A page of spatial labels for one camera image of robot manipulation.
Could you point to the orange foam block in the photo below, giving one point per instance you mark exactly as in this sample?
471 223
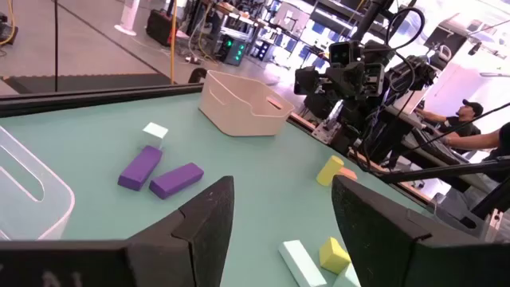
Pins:
348 174

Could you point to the yellow foam cylinder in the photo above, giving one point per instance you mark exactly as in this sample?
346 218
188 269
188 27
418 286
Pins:
328 171

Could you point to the computer with green lights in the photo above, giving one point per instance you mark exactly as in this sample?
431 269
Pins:
232 49

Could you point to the black table edge rail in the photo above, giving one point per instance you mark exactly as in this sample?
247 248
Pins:
99 97

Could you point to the clear plastic bin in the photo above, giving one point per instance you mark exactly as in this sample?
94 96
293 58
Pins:
24 207

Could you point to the white building pillar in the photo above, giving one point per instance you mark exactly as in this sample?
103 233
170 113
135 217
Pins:
128 20

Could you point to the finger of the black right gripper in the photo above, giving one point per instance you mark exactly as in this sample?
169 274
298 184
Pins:
374 79
306 81

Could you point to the long white foam block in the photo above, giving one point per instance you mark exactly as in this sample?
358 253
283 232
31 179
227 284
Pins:
299 265

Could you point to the beige plastic bin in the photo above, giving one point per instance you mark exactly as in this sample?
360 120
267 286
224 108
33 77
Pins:
239 115

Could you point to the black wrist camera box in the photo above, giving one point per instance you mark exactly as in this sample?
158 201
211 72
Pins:
342 53

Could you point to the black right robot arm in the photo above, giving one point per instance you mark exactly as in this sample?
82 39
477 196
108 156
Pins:
372 16

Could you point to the grey metal bracket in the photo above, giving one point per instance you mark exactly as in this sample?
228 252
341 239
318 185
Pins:
458 221

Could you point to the white foam cube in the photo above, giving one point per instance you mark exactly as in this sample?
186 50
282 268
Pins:
154 133

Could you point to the yellow foam block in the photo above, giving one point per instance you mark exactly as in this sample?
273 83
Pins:
332 257

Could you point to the person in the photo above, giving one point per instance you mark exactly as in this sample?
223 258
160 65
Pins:
478 140
462 123

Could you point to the purple rectangular foam block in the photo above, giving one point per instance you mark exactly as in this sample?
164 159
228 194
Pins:
139 169
175 181

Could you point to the black equipment case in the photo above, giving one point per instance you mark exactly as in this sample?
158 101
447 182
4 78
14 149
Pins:
159 26

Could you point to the black metal frame bar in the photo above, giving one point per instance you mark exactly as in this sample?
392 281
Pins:
446 170

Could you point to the black table clamp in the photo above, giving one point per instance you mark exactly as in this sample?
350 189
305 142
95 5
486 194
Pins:
197 75

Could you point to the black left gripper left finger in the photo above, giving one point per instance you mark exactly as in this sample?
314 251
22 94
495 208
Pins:
199 239

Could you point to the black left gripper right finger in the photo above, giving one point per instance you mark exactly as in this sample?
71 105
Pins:
378 247

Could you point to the storage shelf with bins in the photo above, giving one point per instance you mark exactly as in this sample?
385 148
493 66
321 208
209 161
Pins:
318 28

